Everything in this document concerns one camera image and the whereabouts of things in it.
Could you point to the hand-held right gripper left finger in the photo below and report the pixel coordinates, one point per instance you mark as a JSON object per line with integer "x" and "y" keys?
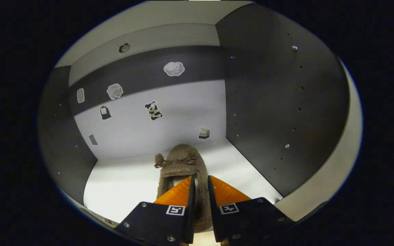
{"x": 159, "y": 222}

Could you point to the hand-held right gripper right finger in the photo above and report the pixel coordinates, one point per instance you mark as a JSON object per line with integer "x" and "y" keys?
{"x": 248, "y": 218}

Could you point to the brown fuzzy shoe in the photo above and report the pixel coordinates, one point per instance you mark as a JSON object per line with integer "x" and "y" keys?
{"x": 183, "y": 169}

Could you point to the white grey shoe cabinet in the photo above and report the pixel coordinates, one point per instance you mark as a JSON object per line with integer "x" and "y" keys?
{"x": 169, "y": 136}

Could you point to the white cabinet door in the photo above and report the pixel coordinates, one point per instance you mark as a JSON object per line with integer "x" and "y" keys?
{"x": 337, "y": 171}

